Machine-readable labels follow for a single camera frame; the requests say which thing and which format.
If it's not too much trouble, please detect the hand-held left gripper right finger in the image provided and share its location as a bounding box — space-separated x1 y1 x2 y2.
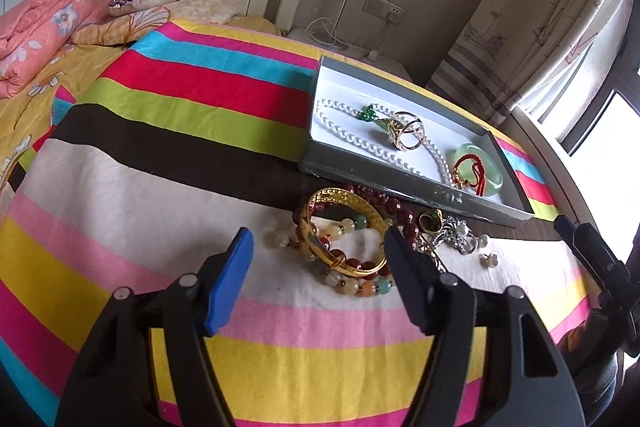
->
384 226 586 427

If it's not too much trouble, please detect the pale green jade bangle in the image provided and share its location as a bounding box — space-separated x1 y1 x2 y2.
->
452 142 505 196

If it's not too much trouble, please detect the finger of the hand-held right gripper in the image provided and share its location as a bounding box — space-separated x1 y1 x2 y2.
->
554 214 633 306

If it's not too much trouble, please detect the gold bangle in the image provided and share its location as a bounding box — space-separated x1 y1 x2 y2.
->
299 188 396 281

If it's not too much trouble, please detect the white cable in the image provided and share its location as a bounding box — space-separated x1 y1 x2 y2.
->
304 17 373 52

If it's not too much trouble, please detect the green leaf pendant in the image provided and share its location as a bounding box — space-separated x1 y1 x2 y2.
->
360 104 397 131

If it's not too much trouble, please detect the red cord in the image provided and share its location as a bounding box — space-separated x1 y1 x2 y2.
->
452 158 489 198

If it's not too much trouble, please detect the striped colourful blanket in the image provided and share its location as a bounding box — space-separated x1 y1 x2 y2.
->
0 19 591 427

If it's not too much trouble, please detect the pale bead earring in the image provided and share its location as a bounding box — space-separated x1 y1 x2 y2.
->
264 228 302 251

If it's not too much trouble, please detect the white window sill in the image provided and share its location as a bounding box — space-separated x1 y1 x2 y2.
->
502 104 640 268

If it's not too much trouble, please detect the multicolour stone bead bracelet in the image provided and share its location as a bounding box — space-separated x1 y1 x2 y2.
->
295 216 402 299

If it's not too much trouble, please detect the wall switch and socket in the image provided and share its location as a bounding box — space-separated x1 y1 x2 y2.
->
362 0 406 26

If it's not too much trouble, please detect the dark red bead bracelet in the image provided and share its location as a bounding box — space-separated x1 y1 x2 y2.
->
292 183 420 274

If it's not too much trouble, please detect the gold brooch pin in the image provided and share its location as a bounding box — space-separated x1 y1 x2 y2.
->
419 241 449 273

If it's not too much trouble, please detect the grey jewelry box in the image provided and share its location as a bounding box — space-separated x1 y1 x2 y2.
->
299 55 535 228

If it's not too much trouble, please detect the yellow floral pillow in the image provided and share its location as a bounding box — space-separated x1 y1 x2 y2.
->
70 0 243 46

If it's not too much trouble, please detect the pink floral quilt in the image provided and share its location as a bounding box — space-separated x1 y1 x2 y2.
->
0 0 108 100

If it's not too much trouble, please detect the dark window frame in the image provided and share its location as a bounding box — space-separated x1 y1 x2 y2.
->
555 57 640 158

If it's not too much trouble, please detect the gold ring ornament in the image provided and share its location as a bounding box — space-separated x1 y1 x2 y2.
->
384 111 427 152

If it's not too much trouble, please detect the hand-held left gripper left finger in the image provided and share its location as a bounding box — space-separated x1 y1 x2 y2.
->
55 227 254 427

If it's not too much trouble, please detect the white pearl necklace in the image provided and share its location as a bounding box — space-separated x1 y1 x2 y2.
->
315 98 464 190

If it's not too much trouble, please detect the white nightstand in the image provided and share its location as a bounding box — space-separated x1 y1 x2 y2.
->
287 27 414 82

